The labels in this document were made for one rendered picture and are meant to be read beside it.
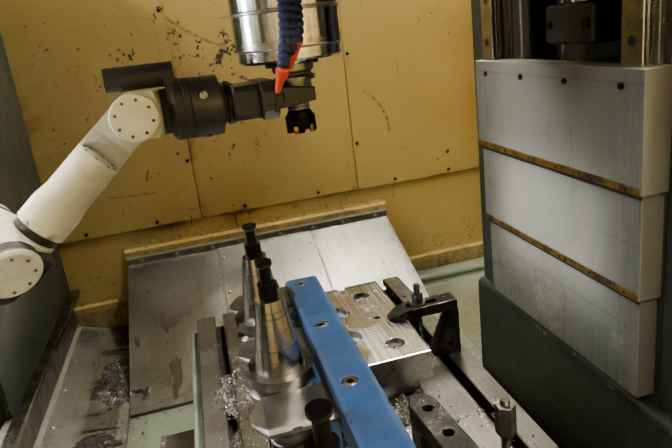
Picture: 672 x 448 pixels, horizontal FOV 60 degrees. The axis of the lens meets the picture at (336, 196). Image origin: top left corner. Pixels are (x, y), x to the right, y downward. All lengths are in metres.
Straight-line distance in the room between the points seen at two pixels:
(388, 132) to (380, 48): 0.28
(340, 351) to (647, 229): 0.54
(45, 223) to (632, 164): 0.81
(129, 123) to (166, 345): 1.05
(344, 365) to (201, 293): 1.37
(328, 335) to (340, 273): 1.30
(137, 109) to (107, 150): 0.12
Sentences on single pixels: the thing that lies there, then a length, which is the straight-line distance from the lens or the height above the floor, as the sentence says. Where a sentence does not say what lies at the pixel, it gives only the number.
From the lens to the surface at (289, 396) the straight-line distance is 0.53.
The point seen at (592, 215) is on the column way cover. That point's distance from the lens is 1.03.
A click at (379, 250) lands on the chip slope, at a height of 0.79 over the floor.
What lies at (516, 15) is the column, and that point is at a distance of 1.22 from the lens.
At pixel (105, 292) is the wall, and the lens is 2.08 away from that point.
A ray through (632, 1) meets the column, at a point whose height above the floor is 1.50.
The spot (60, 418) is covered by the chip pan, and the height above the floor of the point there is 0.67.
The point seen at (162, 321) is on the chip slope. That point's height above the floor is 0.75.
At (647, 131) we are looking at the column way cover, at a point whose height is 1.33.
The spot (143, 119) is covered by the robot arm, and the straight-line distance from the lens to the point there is 0.83.
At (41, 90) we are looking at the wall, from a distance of 1.95.
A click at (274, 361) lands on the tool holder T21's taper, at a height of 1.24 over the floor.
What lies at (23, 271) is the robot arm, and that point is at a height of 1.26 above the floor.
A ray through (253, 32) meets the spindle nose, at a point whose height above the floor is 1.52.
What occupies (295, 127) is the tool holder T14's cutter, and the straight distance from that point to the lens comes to 0.90.
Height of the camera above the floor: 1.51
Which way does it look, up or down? 16 degrees down
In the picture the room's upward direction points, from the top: 7 degrees counter-clockwise
